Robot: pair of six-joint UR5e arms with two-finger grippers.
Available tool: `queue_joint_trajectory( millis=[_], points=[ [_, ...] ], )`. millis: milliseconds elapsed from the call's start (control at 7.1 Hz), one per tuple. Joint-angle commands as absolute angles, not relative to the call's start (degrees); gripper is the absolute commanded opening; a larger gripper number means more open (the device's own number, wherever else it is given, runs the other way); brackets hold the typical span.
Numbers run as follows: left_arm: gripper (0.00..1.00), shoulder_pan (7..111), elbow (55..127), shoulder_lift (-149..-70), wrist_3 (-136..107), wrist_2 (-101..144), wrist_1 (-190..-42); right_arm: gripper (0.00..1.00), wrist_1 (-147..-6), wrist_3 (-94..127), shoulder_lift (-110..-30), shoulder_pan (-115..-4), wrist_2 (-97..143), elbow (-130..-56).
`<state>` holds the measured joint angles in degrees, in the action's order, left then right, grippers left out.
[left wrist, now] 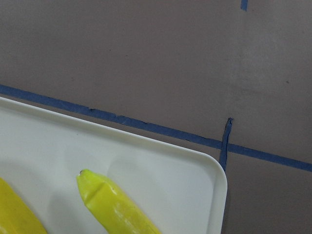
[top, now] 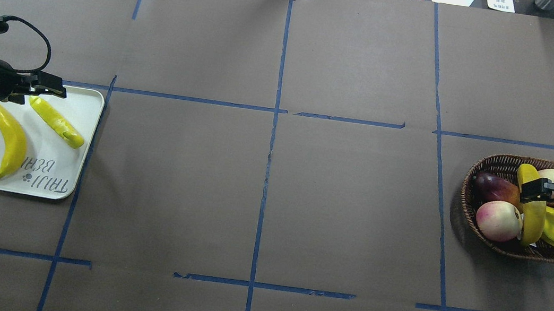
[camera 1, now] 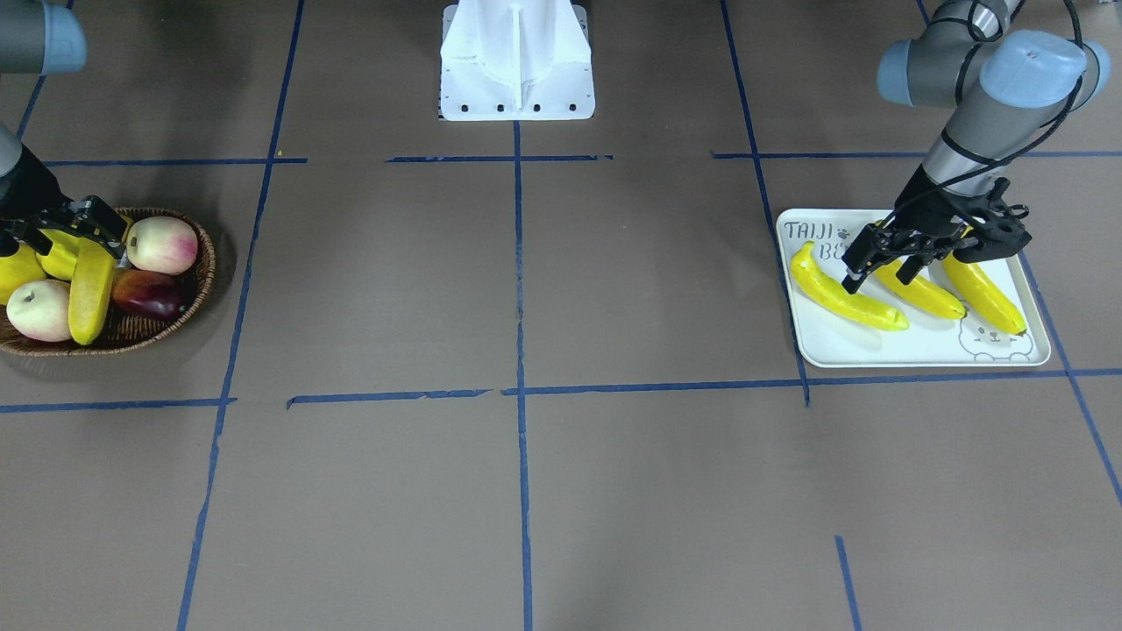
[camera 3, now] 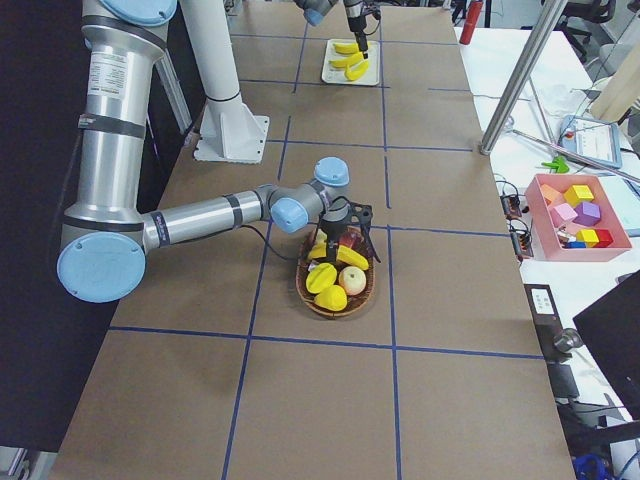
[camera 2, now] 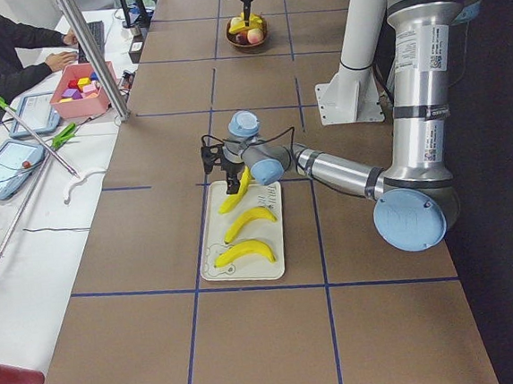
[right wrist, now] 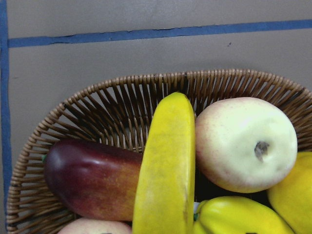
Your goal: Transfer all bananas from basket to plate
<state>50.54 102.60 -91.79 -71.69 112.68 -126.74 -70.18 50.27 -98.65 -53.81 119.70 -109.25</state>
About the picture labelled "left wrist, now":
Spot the white bear print tray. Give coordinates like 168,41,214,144
0,98,227,234

